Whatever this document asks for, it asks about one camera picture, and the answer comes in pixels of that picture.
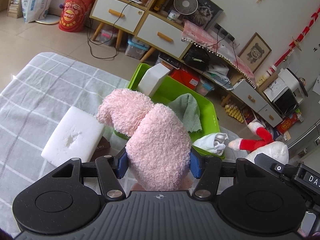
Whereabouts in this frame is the pink fluffy plush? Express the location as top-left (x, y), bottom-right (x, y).
top-left (97, 88), bottom-right (191, 191)

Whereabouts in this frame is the santa plush red white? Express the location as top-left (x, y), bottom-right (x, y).
top-left (228, 122), bottom-right (289, 164)

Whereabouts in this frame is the mint green towel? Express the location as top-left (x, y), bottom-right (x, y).
top-left (168, 93), bottom-right (202, 133)

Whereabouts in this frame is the thin white foam block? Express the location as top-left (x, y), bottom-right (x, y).
top-left (137, 63), bottom-right (170, 98)

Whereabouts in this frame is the brown small box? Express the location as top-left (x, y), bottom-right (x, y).
top-left (90, 137), bottom-right (111, 161)

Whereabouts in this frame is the rolled white sock bundle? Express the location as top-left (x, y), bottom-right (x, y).
top-left (193, 133), bottom-right (228, 156)

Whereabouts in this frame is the large white foam block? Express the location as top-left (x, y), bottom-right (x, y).
top-left (41, 106), bottom-right (104, 167)

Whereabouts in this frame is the yellow egg tray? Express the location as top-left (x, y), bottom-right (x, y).
top-left (224, 102), bottom-right (244, 123)

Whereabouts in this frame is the black microwave oven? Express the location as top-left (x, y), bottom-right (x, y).
top-left (264, 77), bottom-right (298, 118)

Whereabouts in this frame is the green plastic biscuit box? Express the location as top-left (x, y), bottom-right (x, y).
top-left (113, 62), bottom-right (226, 160)

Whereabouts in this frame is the red cardboard box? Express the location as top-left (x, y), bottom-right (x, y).
top-left (169, 68), bottom-right (200, 90)

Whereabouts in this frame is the white printer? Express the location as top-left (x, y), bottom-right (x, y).
top-left (278, 68), bottom-right (309, 99)

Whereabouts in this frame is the long low wooden sideboard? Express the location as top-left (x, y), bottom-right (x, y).
top-left (182, 37), bottom-right (286, 128)

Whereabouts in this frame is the grey checked table cloth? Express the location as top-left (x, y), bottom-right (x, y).
top-left (1, 52), bottom-right (128, 236)

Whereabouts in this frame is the black bag in sideboard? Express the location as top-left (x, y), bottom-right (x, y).
top-left (183, 46), bottom-right (210, 72)

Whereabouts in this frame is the clear storage box blue lid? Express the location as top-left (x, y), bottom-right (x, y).
top-left (125, 36), bottom-right (150, 60)

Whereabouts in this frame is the framed cartoon girl picture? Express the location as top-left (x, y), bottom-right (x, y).
top-left (238, 33), bottom-right (272, 72)

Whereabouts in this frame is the pink tasselled cloth runner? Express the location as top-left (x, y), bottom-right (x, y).
top-left (182, 20), bottom-right (257, 89)

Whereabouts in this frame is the white drawer cabinet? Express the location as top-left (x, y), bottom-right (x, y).
top-left (137, 14), bottom-right (191, 60)

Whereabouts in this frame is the framed cat picture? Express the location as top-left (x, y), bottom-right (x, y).
top-left (187, 0), bottom-right (223, 30)

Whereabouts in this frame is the red printed bucket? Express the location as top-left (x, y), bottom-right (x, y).
top-left (59, 0), bottom-right (95, 33)

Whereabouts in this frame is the wooden shelf cabinet with drawer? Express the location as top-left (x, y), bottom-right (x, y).
top-left (89, 0), bottom-right (171, 49)

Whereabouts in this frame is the small white desk fan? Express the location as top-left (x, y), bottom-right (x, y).
top-left (174, 0), bottom-right (198, 15)

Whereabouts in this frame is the white printed shopping bag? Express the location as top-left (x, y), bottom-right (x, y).
top-left (21, 0), bottom-right (52, 23)

